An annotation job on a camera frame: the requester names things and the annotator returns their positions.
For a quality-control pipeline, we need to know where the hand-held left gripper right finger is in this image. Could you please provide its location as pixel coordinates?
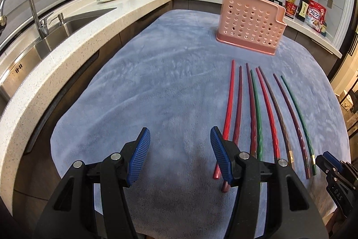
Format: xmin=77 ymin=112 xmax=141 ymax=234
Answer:
xmin=210 ymin=126 xmax=329 ymax=239

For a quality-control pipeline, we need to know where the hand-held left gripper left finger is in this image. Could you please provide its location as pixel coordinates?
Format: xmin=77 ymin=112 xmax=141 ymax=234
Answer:
xmin=34 ymin=127 xmax=152 ymax=239

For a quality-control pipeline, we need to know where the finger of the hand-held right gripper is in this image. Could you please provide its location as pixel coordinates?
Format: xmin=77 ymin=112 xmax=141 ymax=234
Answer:
xmin=315 ymin=152 xmax=344 ymax=183

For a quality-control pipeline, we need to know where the maroon chopstick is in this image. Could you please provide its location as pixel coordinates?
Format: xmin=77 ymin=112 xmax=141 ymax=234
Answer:
xmin=245 ymin=62 xmax=258 ymax=158
xmin=221 ymin=65 xmax=243 ymax=192

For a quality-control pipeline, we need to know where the green chopstick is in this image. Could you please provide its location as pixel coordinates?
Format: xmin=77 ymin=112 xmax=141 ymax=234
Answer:
xmin=280 ymin=75 xmax=317 ymax=176
xmin=250 ymin=69 xmax=265 ymax=161

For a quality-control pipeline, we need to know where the dark purple chopstick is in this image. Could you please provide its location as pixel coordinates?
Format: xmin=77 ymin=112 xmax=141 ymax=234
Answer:
xmin=273 ymin=73 xmax=311 ymax=179

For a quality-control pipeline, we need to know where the bright red chopstick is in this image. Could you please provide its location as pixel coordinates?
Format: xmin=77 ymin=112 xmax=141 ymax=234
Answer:
xmin=213 ymin=60 xmax=236 ymax=179

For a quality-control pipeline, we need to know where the brown chopstick with gold band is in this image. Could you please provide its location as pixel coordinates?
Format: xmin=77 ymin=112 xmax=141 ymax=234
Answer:
xmin=258 ymin=66 xmax=295 ymax=171

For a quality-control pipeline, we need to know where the pink perforated utensil holder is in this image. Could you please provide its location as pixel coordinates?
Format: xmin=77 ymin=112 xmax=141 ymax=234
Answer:
xmin=216 ymin=0 xmax=287 ymax=56

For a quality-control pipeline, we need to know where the cardboard box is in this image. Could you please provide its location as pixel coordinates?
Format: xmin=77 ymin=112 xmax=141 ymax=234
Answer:
xmin=337 ymin=89 xmax=356 ymax=113

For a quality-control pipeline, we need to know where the blue fleece towel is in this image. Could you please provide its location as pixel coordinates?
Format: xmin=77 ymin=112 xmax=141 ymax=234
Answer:
xmin=50 ymin=9 xmax=351 ymax=239

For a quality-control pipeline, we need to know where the sliding glass door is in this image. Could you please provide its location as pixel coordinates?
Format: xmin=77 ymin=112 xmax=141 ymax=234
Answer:
xmin=330 ymin=0 xmax=358 ymax=144

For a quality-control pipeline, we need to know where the red cereal bag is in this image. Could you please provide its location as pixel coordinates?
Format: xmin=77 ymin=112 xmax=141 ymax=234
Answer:
xmin=305 ymin=0 xmax=328 ymax=32

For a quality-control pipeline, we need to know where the stainless steel sink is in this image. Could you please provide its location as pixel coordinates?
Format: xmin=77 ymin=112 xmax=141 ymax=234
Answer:
xmin=0 ymin=7 xmax=118 ymax=105

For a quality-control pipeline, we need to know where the dark soy sauce bottle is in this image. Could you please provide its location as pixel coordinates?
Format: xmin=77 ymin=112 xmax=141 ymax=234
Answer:
xmin=296 ymin=0 xmax=312 ymax=22

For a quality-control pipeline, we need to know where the chrome soap dispenser pump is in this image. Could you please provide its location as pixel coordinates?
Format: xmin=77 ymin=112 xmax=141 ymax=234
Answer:
xmin=49 ymin=13 xmax=65 ymax=25

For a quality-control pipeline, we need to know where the chrome kitchen faucet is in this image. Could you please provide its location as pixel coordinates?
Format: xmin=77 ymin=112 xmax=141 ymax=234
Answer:
xmin=0 ymin=0 xmax=53 ymax=39

